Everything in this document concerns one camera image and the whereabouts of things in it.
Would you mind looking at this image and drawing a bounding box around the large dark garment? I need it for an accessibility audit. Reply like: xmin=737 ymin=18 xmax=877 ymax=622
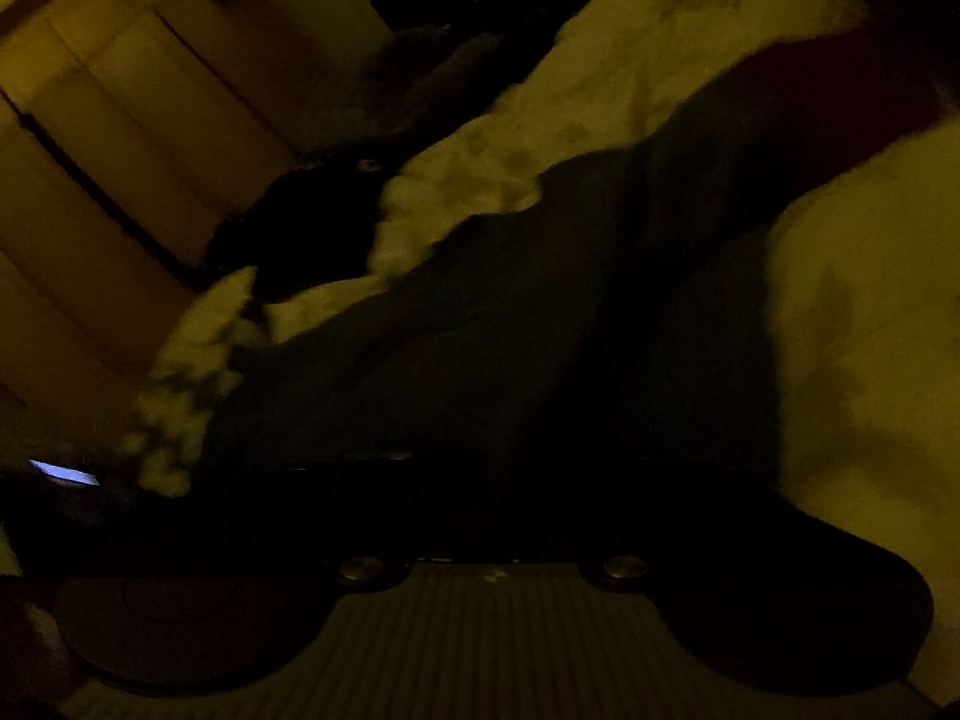
xmin=190 ymin=23 xmax=942 ymax=556

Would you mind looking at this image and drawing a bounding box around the glowing blue screen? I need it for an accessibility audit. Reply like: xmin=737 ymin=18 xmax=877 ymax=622
xmin=29 ymin=458 xmax=99 ymax=488

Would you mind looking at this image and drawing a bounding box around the white patterned duvet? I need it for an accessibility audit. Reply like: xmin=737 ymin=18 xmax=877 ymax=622
xmin=119 ymin=0 xmax=958 ymax=688

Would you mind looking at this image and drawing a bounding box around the wooden wardrobe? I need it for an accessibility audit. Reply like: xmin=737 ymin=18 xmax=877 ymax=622
xmin=2 ymin=0 xmax=387 ymax=450

